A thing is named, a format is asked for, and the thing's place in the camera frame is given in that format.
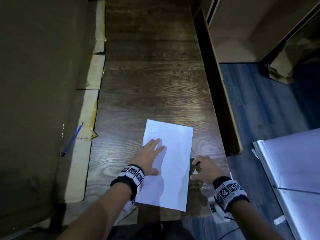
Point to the person's left hand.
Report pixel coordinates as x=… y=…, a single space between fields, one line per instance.
x=147 y=162

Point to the person's right hand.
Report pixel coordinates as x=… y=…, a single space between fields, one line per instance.
x=207 y=171

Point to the white paper sheet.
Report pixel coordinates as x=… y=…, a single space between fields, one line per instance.
x=172 y=152

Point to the person's left forearm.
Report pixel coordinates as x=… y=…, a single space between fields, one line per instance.
x=100 y=212

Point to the person's right forearm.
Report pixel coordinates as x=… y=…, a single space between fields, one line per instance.
x=252 y=222

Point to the person's dark trousers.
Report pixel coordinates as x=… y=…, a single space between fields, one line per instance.
x=175 y=232

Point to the black white marker wristband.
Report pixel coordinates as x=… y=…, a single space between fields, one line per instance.
x=132 y=172
x=230 y=189

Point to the blue pencil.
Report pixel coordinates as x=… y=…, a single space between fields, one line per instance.
x=72 y=139

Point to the small white block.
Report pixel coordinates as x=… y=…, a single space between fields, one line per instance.
x=279 y=219

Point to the white panel with metal edge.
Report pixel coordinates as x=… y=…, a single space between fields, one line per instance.
x=295 y=159

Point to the brown cardboard box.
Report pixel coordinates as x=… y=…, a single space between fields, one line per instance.
x=37 y=72

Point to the tan wooden cabinet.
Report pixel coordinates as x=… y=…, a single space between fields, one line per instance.
x=237 y=29

